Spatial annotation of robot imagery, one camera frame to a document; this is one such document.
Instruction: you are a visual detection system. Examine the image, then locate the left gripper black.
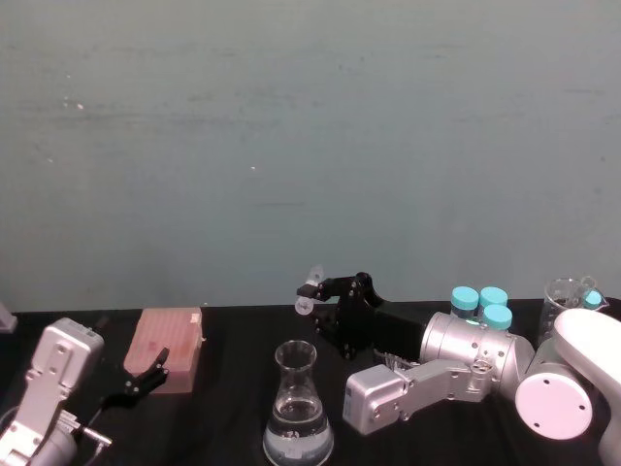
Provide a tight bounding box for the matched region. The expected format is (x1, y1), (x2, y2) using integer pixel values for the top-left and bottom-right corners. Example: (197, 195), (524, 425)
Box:
(94, 346), (172, 412)

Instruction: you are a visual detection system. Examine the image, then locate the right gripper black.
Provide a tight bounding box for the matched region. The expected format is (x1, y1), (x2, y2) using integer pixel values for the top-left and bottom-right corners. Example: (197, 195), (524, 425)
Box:
(296, 272), (431, 363)

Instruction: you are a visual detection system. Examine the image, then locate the small clear plastic tube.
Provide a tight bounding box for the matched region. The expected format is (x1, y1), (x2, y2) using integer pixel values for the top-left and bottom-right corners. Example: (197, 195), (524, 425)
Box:
(294, 264), (325, 317)

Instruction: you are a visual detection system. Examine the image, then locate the pink pipette tip box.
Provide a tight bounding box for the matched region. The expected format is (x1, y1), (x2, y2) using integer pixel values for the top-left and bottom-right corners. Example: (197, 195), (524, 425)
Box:
(122, 306), (205, 395)

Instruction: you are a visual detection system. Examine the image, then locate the black table cloth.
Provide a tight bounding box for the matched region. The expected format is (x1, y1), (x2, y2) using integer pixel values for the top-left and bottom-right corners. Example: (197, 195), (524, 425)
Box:
(0, 299), (621, 466)

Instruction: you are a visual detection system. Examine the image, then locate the glass conical flask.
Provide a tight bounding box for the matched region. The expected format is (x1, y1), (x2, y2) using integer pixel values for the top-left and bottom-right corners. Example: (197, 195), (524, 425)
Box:
(262, 339), (336, 466)

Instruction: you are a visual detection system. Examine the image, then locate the teal capped vial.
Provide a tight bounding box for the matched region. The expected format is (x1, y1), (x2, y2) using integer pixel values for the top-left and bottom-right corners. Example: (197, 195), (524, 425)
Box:
(478, 285), (509, 309)
(449, 284), (480, 321)
(482, 303), (514, 332)

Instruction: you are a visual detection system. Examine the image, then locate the clear glass beaker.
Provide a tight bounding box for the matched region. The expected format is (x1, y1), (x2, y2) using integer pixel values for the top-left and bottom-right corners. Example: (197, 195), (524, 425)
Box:
(537, 276), (610, 348)

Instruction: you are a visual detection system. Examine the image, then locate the thin cable with silver plug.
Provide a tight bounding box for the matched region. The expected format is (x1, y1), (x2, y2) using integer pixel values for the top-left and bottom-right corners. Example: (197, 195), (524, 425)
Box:
(72, 419), (114, 446)

